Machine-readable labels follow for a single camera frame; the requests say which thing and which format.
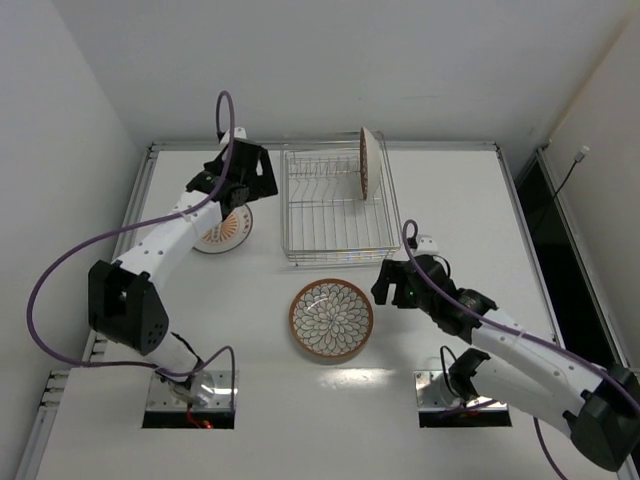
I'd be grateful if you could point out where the white plate orange sunburst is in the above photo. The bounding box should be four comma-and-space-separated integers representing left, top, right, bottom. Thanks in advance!
194, 205, 253, 255

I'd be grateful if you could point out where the flower pattern brown-rimmed plate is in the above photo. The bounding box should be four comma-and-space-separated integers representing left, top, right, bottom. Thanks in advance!
288, 278, 374, 361

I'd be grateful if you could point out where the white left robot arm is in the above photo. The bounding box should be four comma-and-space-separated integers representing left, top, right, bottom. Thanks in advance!
88, 139, 278, 405

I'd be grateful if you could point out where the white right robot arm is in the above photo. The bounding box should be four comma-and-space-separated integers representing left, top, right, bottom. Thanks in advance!
371, 255, 639, 472

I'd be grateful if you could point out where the brown-rimmed plate in rack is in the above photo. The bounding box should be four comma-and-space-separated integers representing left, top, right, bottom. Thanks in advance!
359, 127, 381, 200

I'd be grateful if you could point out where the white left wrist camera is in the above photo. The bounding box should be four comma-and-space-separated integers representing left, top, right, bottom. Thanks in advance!
219, 127, 247, 146

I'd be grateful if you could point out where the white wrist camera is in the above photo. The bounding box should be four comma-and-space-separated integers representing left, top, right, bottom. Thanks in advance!
393, 234, 440, 261
219, 127, 247, 146

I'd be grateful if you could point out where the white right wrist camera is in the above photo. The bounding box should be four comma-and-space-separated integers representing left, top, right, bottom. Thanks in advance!
393, 234, 440, 261

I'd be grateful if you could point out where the chrome wire dish rack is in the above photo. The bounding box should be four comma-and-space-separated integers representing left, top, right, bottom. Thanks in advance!
280, 131, 401, 267

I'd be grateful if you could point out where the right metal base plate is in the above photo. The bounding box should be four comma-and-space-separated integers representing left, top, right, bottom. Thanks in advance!
413, 370, 508, 414

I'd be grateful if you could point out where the metal base plate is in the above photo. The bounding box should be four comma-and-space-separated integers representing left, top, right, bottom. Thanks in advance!
413, 370, 508, 414
145, 370, 239, 413

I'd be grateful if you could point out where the aluminium table edge rail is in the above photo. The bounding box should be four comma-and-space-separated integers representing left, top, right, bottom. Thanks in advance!
492, 142, 566, 346

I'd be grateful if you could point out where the black wall cable with plug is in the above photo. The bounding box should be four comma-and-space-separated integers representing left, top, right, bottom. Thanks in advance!
528, 145, 590, 236

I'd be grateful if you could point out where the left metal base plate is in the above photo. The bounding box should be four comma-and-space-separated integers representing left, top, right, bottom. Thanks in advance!
145, 370, 239, 413

